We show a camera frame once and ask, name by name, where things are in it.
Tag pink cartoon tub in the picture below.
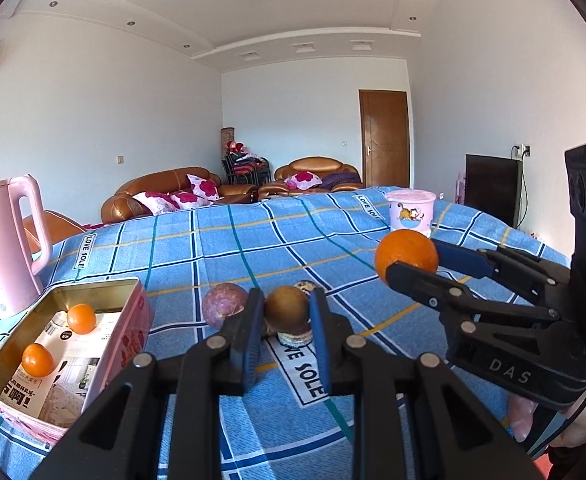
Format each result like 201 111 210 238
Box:
385 189 435 238

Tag black power cable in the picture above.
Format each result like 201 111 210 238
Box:
522 155 530 228

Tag brown kiwi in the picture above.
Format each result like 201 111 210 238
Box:
264 286 310 333

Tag printed paper leaflet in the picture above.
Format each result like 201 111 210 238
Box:
0 310 124 423

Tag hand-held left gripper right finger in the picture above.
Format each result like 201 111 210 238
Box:
308 287 546 480

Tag brown leather chair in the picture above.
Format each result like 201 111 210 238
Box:
23 209 86 256

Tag blue plaid tablecloth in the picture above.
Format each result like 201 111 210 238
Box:
0 186 574 480

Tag long brown leather sofa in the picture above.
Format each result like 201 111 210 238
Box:
100 166 259 223

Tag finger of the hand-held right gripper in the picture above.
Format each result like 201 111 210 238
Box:
385 261 561 333
432 239 574 306

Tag small orange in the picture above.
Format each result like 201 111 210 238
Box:
22 343 55 378
66 303 98 334

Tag stacked dark chairs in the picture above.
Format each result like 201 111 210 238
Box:
221 151 273 186

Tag purple passion fruit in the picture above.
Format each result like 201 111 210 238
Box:
202 283 250 330

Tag pink tin box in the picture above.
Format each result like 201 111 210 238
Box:
0 277 155 448

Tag large orange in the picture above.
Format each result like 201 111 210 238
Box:
374 229 440 286

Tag black television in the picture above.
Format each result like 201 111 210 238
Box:
464 153 524 228

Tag pink electric kettle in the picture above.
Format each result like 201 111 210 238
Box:
0 174 53 319

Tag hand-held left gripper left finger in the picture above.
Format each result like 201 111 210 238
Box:
29 287 269 480

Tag brown wooden door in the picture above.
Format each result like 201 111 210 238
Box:
358 89 411 188

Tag person's right hand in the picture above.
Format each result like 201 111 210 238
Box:
506 390 586 460

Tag brown leather armchair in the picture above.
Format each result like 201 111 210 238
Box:
258 156 364 201

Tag floral red white cushion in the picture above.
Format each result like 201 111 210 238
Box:
133 191 181 216
187 174 220 200
283 171 321 192
170 191 211 209

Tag purple cloth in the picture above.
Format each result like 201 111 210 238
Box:
320 170 364 192

